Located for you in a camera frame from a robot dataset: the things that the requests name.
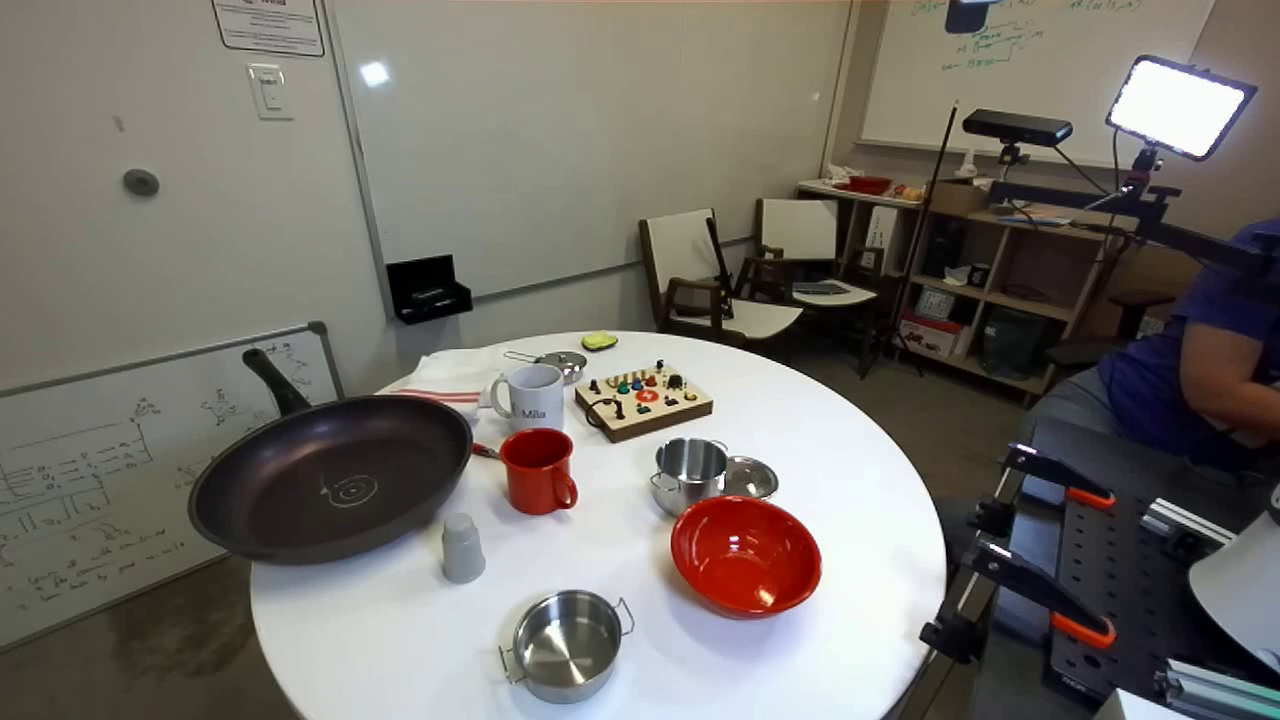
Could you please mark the wooden button board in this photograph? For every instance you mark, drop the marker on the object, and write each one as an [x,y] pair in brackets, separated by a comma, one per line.
[641,402]

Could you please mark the steel pot near board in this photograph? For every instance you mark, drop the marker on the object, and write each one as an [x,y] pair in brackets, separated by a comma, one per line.
[685,472]

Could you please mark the yellow sponge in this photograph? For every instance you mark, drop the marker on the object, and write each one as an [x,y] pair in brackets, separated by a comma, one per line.
[597,343]

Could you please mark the small steel dish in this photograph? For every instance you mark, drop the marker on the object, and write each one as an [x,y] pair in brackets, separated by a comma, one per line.
[567,365]

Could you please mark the white wooden chair left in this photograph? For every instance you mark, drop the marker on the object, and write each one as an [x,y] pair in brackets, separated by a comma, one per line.
[694,289]

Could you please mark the white wooden chair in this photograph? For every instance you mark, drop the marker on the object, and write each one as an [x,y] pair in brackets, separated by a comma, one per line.
[806,243]
[694,289]

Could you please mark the white ceramic mug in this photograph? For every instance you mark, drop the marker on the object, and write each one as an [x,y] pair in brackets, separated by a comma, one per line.
[528,397]

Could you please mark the red enamel mug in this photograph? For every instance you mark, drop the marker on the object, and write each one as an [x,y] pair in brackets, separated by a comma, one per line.
[536,471]

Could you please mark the steel pot lid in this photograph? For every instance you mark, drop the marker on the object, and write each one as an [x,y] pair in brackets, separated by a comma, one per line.
[749,479]

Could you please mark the white cloth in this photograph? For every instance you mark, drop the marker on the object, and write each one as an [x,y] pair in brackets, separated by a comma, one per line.
[455,379]

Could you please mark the white wooden chair right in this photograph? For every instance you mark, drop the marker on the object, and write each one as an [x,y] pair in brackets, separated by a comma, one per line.
[806,243]

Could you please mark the red bowl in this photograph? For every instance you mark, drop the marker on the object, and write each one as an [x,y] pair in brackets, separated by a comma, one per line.
[745,559]

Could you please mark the grey salt shaker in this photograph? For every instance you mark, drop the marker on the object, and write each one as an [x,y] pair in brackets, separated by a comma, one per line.
[460,549]

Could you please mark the black frying pan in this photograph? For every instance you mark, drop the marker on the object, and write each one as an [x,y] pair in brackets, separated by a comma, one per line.
[328,481]

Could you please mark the wooden shelf unit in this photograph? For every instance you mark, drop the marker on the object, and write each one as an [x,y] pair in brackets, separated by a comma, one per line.
[980,287]

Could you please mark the black clamp upper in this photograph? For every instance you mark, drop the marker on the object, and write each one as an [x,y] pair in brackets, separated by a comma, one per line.
[1030,472]

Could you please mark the black clamp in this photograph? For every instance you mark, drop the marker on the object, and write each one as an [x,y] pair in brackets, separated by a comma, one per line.
[1030,472]
[956,638]

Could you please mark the black clamp lower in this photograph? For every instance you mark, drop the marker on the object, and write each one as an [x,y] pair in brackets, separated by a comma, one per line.
[956,638]

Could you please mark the black mounting table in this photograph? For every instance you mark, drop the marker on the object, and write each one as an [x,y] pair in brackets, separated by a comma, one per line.
[1128,567]

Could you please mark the person in purple shirt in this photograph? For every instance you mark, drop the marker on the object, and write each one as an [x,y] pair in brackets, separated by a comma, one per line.
[1200,390]

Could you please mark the leaning whiteboard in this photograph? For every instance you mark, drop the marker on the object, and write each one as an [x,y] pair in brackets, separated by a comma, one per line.
[96,471]

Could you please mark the led light panel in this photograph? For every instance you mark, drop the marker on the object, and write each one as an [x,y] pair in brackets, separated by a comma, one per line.
[1179,109]

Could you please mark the black wall tray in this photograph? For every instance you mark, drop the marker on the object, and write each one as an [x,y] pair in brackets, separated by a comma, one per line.
[425,289]

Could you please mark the small steel handled pot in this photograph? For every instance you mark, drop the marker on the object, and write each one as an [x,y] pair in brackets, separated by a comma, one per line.
[567,646]

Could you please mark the black camera on stand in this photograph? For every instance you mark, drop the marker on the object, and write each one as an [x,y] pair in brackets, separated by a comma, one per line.
[1018,131]

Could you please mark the wall light switch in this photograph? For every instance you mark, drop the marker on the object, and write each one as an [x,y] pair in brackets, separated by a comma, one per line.
[269,88]

